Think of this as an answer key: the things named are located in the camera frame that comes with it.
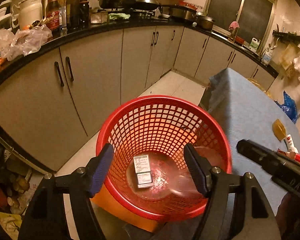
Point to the black frying pan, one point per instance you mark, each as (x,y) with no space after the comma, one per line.
(116,4)

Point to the pink cloth on faucet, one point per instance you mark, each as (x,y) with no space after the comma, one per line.
(234,25)

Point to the red plastic mesh basket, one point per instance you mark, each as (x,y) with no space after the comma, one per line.
(159,126)

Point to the hanging plastic bags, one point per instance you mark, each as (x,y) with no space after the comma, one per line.
(289,60)

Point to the steel cooking pot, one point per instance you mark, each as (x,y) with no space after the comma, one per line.
(205,22)

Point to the red label sauce bottle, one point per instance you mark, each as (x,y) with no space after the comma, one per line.
(53,15)

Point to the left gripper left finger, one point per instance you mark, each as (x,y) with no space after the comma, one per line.
(97,169)

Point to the small white box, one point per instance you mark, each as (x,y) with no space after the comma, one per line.
(143,171)

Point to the blue plastic bag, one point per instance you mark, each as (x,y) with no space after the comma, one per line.
(289,107)

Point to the wok with lid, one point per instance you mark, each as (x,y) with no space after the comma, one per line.
(146,5)

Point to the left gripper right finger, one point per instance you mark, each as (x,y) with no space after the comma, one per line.
(199,168)

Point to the green cloth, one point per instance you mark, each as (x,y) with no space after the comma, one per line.
(118,16)

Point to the blue table cloth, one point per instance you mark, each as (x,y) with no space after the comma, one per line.
(245,112)

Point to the white detergent jug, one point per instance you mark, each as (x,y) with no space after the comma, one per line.
(254,44)

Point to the dark soy sauce bottle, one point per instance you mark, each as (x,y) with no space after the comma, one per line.
(72,15)

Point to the white spray bottle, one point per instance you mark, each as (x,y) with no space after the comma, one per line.
(290,144)

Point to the red white medicine box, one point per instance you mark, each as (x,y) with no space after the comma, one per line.
(290,154)

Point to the white electric kettle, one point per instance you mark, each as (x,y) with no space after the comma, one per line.
(27,12)

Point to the clear plastic bags on counter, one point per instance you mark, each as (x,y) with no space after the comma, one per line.
(23,42)

